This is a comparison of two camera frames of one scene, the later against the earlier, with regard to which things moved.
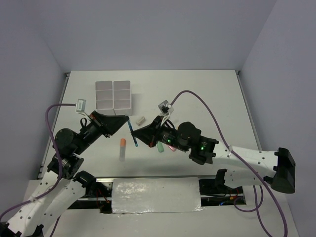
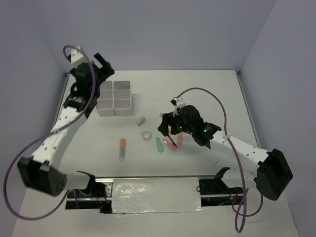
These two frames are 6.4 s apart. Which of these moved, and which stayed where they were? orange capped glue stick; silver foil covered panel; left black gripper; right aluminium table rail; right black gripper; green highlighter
Moved: right black gripper; left black gripper
Stayed: orange capped glue stick; green highlighter; silver foil covered panel; right aluminium table rail
